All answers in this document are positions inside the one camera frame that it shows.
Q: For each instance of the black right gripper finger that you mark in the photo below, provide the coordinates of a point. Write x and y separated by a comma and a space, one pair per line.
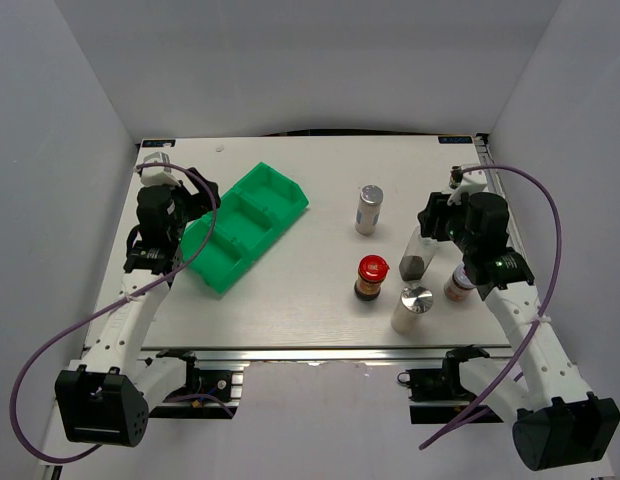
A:
433, 226
436, 206

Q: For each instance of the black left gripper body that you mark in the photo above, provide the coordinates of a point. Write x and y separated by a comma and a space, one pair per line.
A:
186, 209

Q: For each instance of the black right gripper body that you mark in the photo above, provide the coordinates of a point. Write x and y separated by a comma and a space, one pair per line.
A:
455, 217

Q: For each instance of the glass bottle with dark sauce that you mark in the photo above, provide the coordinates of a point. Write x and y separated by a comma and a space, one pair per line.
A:
417, 256

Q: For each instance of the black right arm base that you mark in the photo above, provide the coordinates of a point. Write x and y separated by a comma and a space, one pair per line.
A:
436, 395

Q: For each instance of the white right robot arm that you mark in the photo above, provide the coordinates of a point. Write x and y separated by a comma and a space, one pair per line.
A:
555, 418

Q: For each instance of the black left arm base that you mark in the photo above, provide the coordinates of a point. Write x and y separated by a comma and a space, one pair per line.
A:
208, 392

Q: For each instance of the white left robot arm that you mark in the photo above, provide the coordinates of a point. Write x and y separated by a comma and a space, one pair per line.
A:
108, 396

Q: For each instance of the left blue logo sticker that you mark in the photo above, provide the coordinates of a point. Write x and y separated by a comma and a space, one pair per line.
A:
158, 143

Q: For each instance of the blue logo sticker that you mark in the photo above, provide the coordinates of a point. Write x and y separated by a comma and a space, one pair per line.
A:
455, 139
158, 143

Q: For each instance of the green three-compartment plastic bin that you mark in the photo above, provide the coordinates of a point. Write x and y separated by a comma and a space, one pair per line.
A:
253, 215

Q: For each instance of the white lid spice jar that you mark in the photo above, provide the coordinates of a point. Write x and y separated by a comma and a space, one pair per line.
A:
458, 287

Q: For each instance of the right blue logo sticker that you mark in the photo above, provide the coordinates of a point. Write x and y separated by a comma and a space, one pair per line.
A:
455, 139

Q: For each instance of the white shaker blue label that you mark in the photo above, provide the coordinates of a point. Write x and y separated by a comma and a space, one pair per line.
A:
368, 209

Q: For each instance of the red cap sauce bottle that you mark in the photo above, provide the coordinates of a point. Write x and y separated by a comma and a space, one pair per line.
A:
372, 272

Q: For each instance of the white shaker silver lid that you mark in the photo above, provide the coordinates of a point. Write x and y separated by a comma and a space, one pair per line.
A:
415, 301

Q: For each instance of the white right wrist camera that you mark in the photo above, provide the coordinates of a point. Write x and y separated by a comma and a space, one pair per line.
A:
463, 181

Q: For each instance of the aluminium table frame rail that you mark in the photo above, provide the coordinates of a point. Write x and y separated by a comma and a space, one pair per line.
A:
481, 142

